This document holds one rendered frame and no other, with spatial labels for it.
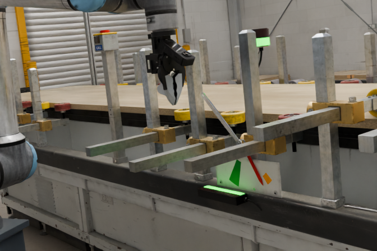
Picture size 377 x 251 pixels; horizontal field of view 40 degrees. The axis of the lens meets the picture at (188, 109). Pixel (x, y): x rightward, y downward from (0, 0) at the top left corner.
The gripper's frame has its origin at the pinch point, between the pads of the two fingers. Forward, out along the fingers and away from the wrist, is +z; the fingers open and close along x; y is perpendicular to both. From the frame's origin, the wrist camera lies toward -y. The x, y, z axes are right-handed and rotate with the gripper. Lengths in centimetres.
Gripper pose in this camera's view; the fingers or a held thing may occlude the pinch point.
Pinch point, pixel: (175, 101)
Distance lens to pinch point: 149.9
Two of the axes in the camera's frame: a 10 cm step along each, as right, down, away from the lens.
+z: 1.0, 9.9, 1.2
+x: -7.5, 1.6, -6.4
